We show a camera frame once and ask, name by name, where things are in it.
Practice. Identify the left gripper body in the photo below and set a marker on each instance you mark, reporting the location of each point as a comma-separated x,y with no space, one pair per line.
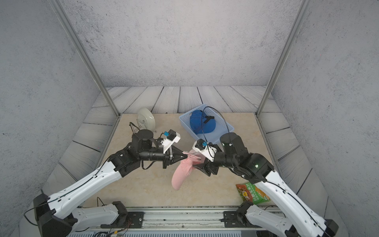
166,158

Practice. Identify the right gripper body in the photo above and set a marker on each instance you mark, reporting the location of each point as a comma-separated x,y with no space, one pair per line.
211,166

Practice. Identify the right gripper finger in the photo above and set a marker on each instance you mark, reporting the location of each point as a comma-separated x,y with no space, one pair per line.
194,155
204,168

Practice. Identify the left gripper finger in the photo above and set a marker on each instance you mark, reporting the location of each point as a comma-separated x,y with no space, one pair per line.
178,154
174,163

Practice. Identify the pink baseball cap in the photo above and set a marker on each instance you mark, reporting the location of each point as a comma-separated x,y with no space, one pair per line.
183,170

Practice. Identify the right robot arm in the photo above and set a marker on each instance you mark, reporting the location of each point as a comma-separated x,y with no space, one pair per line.
299,220

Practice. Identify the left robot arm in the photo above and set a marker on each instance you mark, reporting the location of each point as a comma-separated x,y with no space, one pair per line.
60,214

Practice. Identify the blue baseball cap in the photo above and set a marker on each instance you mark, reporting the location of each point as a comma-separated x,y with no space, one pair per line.
201,123

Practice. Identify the light blue plastic basket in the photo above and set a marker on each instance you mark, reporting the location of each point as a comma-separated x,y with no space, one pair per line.
222,126

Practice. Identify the white plate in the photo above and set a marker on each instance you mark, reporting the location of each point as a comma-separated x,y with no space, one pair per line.
144,113

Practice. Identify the green snack bag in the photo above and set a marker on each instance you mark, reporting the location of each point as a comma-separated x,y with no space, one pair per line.
249,192

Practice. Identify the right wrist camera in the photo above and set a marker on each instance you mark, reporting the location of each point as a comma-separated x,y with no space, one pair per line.
202,147

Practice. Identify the wire plate rack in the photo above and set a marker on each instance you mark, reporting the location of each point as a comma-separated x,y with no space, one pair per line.
133,126

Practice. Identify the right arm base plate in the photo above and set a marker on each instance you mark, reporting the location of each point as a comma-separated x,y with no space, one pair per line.
234,219

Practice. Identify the aluminium mounting rail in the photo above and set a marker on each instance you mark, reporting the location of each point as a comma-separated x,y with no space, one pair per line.
160,218

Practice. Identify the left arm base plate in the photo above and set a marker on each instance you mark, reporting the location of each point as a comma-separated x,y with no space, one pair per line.
133,220

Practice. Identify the right frame post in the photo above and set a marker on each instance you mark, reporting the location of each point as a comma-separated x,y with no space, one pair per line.
284,54

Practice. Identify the frame post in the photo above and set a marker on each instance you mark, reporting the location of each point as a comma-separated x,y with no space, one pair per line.
67,26
284,54

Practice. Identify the left frame post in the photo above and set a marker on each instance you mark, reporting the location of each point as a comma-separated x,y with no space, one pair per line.
67,26

